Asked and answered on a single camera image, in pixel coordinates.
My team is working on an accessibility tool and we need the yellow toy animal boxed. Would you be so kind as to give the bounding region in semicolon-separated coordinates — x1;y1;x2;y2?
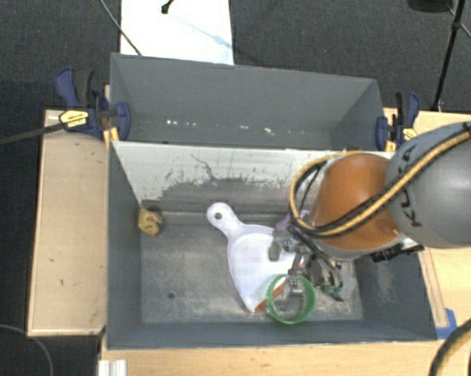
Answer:
136;206;166;240

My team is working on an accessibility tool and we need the green ring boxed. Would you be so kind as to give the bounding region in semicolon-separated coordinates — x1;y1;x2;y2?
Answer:
263;272;318;326

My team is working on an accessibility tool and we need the grey metal bin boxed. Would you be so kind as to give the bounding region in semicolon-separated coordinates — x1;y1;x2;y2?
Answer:
97;51;451;365

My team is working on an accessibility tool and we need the pale wood board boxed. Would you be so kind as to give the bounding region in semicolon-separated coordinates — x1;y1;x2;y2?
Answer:
26;107;118;340

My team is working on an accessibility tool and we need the white dustpan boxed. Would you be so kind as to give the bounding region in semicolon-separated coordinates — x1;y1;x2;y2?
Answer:
202;201;299;316

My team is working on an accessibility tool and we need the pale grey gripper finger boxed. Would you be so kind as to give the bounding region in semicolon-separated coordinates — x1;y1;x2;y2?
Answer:
276;293;295;314
286;278;307;301

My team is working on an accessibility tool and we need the black cylinder on white bracket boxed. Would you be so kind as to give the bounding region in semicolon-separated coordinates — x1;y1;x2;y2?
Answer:
370;236;426;266

